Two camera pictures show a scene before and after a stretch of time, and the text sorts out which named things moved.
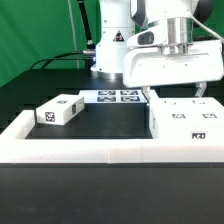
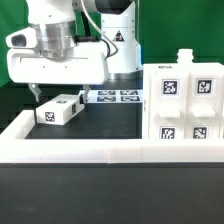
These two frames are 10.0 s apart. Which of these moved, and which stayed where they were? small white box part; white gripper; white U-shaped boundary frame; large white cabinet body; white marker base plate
Moved: white gripper; large white cabinet body
Stayed: white marker base plate; small white box part; white U-shaped boundary frame
